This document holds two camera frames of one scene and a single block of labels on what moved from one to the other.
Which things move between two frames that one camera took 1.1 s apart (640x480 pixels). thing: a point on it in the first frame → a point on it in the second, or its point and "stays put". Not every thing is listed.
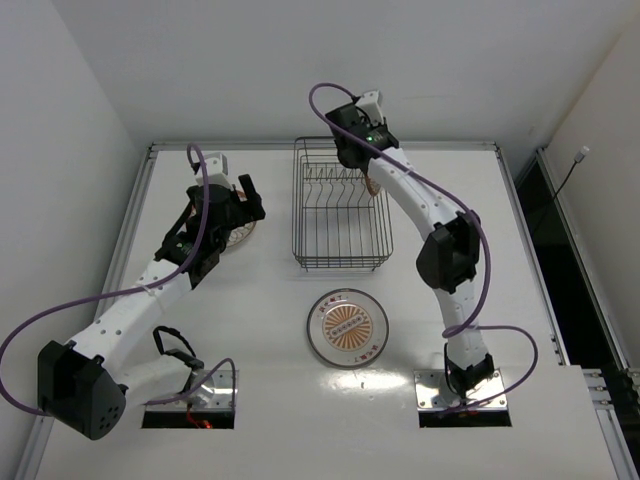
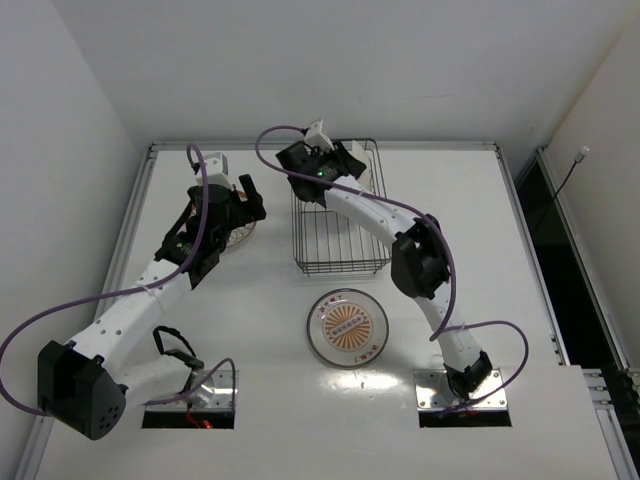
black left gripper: x=240 y=208 stays put
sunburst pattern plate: x=347 y=328 stays put
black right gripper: x=345 y=118 → x=347 y=163
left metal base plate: x=215 y=393 stays put
